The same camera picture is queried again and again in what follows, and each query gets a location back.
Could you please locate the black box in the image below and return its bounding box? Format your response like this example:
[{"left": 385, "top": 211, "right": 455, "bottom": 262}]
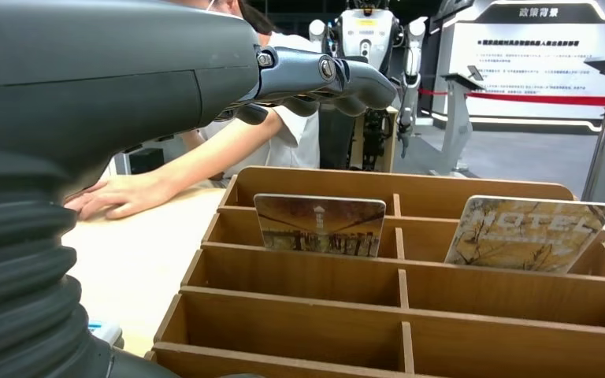
[{"left": 114, "top": 147, "right": 166, "bottom": 176}]

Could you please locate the light grey card reader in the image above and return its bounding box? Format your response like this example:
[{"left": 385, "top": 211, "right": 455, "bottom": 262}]
[{"left": 87, "top": 319, "right": 124, "bottom": 350}]

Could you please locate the wooden card rack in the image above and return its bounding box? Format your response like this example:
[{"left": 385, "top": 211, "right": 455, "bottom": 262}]
[{"left": 144, "top": 165, "right": 605, "bottom": 378}]

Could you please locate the white display board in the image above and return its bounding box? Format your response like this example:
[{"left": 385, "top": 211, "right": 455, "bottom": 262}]
[{"left": 430, "top": 0, "right": 605, "bottom": 134}]

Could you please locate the person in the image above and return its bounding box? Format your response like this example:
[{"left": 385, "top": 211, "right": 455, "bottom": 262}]
[{"left": 64, "top": 0, "right": 322, "bottom": 222}]

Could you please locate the red barrier belt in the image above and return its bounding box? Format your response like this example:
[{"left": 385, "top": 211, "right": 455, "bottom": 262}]
[{"left": 418, "top": 88, "right": 605, "bottom": 108}]

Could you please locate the hotel key card arrow print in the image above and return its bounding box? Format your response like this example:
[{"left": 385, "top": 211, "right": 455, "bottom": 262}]
[{"left": 253, "top": 193, "right": 387, "bottom": 258}]

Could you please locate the ribbed grey left arm sleeve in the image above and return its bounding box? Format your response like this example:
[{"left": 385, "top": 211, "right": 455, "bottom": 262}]
[{"left": 0, "top": 146, "right": 117, "bottom": 378}]

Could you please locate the white humanoid robot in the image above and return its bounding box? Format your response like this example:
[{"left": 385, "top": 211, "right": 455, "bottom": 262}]
[{"left": 308, "top": 0, "right": 428, "bottom": 173}]

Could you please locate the white lectern stand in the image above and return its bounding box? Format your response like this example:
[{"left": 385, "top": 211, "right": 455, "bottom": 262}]
[{"left": 440, "top": 65, "right": 487, "bottom": 177}]

